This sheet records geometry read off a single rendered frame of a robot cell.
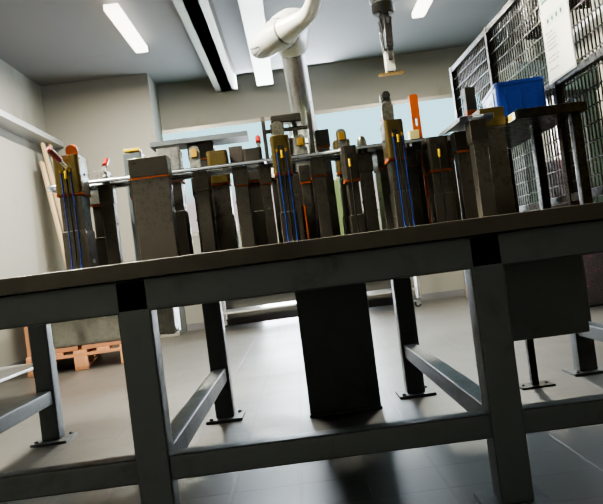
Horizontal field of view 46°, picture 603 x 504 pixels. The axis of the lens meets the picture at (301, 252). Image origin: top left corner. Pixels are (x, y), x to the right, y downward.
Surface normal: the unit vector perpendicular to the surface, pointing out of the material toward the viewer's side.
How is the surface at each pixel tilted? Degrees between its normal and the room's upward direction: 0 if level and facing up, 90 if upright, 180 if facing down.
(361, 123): 90
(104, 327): 90
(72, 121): 90
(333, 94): 90
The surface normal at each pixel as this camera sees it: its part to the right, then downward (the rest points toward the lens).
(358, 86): 0.00, -0.02
